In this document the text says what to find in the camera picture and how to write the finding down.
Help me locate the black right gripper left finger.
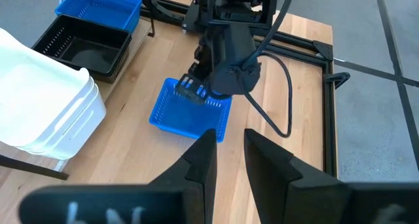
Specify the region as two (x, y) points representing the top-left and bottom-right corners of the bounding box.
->
(18, 128), (219, 224)

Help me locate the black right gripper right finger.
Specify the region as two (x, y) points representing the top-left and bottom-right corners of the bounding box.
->
(244, 128), (419, 224)

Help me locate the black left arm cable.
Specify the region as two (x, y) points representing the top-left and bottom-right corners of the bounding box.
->
(241, 0), (296, 139)

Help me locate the black slotted plastic basket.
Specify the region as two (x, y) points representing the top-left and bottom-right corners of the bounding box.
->
(75, 37), (132, 84)
(31, 14), (132, 75)

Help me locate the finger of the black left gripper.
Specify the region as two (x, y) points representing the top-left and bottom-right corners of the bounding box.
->
(187, 62), (202, 79)
(175, 73), (208, 106)

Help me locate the white plastic basket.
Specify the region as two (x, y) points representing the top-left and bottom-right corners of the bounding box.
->
(18, 81), (107, 162)
(0, 27), (99, 149)

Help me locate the blue slotted plastic basket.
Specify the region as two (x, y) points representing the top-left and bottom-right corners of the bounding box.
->
(54, 0), (143, 22)
(149, 77), (234, 143)
(54, 0), (143, 34)

